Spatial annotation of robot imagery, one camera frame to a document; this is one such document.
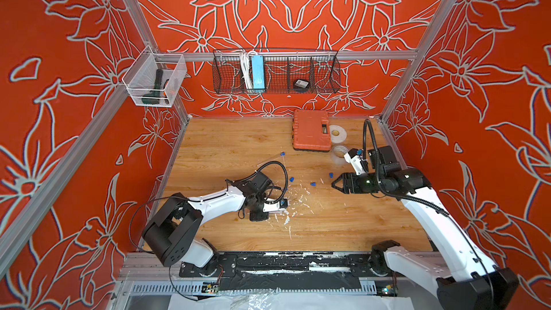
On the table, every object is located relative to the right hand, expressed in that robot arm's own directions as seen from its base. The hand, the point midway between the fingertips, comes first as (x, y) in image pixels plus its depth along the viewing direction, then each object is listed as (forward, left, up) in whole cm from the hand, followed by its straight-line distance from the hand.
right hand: (335, 183), depth 73 cm
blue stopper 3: (+10, +4, -19) cm, 22 cm away
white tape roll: (+39, -11, -17) cm, 44 cm away
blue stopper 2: (+12, +14, -19) cm, 26 cm away
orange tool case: (+38, +3, -14) cm, 40 cm away
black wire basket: (+52, +17, +12) cm, 56 cm away
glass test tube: (+6, +24, +4) cm, 25 cm away
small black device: (+45, +10, +9) cm, 47 cm away
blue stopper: (+26, +18, -18) cm, 36 cm away
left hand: (-1, +25, -19) cm, 31 cm away
